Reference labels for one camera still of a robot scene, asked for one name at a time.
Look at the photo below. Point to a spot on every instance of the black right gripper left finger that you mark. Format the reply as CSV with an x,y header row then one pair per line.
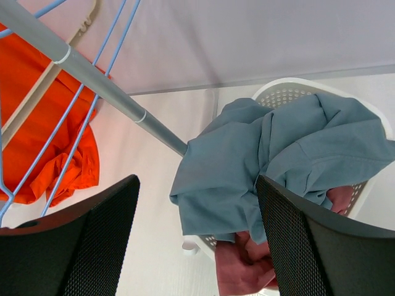
x,y
78,250

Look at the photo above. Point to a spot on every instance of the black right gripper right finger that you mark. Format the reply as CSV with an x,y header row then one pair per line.
x,y
318,252

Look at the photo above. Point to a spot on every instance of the dusty red t shirt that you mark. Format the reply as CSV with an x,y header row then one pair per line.
x,y
245,267

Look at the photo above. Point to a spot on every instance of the orange t shirt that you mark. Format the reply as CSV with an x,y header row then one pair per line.
x,y
21,66

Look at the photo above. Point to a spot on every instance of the grey blue t shirt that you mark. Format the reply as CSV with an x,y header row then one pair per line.
x,y
262,160

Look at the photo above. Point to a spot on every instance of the white perforated plastic basket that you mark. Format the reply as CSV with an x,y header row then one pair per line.
x,y
355,123

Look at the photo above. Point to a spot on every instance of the grey metal clothes rack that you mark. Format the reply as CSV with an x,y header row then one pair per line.
x,y
23,23

